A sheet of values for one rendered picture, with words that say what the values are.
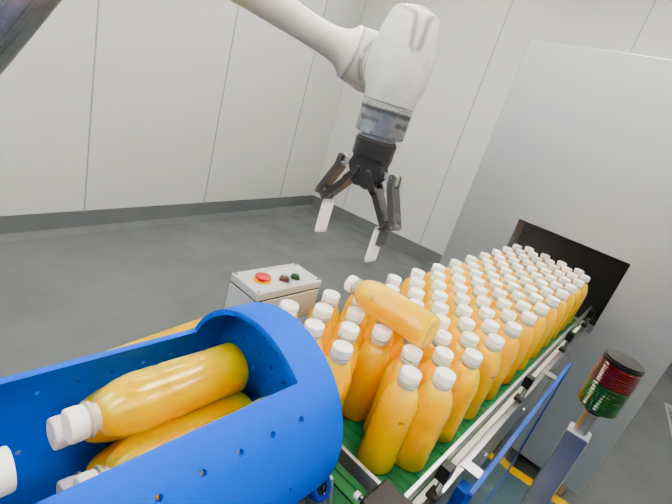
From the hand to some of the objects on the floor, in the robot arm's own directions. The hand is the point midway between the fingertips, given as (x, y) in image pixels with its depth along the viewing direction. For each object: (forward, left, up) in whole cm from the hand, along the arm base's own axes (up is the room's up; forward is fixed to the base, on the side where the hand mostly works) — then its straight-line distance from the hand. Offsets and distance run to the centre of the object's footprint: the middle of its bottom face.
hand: (345, 240), depth 82 cm
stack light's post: (+51, +12, -127) cm, 138 cm away
